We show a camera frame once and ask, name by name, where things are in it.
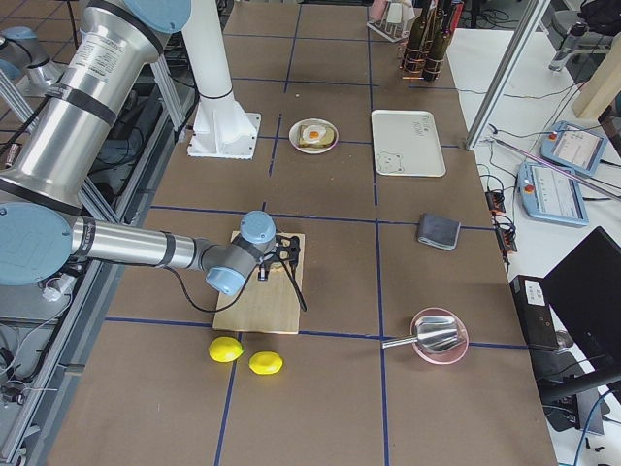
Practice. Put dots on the yellow lemon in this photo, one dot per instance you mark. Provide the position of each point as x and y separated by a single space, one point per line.
265 363
225 349

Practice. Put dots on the pink bowl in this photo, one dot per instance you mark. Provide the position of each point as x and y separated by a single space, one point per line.
449 356

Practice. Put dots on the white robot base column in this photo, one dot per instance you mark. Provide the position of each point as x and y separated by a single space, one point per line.
221 128

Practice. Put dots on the wooden cutting board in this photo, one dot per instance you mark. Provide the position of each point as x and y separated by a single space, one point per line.
269 306

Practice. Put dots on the metal scoop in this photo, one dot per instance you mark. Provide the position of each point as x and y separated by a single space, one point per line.
434 334

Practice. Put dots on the white rectangular tray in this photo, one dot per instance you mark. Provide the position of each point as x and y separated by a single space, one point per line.
406 144

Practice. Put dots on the blue teach pendant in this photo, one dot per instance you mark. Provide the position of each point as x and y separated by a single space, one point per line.
550 195
573 146

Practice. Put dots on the fried egg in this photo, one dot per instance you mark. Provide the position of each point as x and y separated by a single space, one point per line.
312 134

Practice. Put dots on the white round plate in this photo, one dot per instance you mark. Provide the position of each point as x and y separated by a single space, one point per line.
294 134

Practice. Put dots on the white wire cup rack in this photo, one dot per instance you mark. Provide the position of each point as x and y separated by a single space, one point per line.
391 19

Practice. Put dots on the yellow lemon right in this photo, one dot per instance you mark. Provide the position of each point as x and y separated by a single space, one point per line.
265 363

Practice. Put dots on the dark wine bottle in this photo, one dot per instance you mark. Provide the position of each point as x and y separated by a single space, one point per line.
420 26
450 14

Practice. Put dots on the black laptop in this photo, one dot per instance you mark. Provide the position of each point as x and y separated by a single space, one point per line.
583 291

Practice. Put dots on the copper wire bottle rack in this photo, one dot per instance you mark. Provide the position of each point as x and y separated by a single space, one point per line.
422 64

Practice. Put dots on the grey folded cloth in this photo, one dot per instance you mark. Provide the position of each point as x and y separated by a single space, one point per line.
438 232

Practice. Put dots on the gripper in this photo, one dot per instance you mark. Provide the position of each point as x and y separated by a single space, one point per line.
262 273

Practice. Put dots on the bread slice sandwich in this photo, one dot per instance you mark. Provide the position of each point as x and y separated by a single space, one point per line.
326 141

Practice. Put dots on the aluminium frame post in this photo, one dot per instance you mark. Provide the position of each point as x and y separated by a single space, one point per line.
526 26

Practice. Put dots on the yellow lemon left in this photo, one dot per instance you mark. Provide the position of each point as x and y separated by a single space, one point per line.
225 349

